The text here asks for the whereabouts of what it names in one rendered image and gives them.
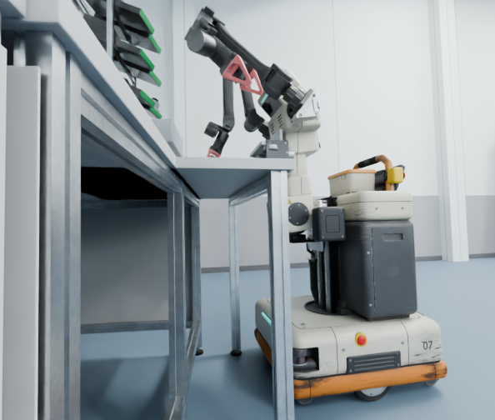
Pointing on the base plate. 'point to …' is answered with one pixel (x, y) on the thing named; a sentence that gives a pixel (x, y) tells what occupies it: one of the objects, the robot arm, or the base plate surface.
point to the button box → (166, 127)
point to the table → (227, 173)
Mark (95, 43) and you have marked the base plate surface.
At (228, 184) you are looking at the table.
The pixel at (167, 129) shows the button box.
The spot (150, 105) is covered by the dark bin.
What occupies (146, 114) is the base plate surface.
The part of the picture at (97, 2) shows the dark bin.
